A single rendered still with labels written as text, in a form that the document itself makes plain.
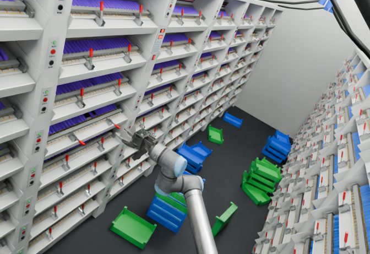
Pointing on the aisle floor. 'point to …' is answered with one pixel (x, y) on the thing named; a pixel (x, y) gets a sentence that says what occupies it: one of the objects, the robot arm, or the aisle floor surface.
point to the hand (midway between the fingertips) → (121, 133)
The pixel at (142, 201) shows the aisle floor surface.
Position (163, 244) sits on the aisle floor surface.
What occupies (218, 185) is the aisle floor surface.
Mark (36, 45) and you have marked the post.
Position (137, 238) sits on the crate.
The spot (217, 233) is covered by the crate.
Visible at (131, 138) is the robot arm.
